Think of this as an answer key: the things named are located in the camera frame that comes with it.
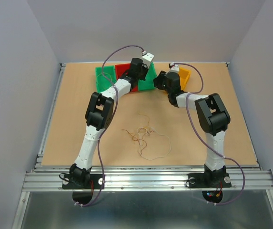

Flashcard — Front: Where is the wire bundle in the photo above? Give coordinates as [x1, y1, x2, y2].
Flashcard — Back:
[121, 112, 155, 146]

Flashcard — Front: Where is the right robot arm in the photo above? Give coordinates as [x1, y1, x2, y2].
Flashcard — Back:
[153, 71, 232, 188]

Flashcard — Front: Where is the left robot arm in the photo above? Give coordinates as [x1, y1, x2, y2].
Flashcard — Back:
[69, 53, 154, 188]

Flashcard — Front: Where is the right green bin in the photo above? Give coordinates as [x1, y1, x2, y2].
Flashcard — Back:
[138, 63, 157, 91]

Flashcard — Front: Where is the green bin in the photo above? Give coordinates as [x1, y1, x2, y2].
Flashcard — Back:
[95, 65, 117, 93]
[138, 63, 157, 91]

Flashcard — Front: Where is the red bin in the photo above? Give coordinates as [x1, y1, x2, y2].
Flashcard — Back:
[115, 63, 130, 80]

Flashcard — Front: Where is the yellow bin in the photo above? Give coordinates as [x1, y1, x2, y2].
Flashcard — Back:
[168, 68, 191, 93]

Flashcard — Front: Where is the left green bin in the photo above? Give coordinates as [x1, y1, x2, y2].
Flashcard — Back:
[95, 65, 117, 93]

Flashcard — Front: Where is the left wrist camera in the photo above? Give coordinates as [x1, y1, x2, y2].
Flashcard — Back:
[141, 51, 154, 69]

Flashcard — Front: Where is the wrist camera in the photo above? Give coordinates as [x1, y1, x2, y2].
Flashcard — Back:
[169, 62, 180, 74]
[141, 51, 154, 69]

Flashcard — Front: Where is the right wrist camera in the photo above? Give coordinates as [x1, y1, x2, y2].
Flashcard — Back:
[169, 62, 180, 74]

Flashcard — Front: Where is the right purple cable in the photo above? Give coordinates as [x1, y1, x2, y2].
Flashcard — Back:
[172, 62, 246, 207]

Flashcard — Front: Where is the purple cable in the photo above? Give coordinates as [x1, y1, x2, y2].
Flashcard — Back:
[75, 44, 146, 208]
[172, 62, 246, 207]

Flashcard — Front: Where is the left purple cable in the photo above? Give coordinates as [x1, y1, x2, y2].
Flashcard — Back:
[75, 44, 146, 208]

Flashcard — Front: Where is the white wire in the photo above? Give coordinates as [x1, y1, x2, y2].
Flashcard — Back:
[136, 126, 172, 161]

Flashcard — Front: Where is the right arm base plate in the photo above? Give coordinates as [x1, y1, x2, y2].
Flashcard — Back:
[185, 173, 232, 189]

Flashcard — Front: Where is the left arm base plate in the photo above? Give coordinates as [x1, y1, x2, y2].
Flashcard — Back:
[59, 173, 103, 190]

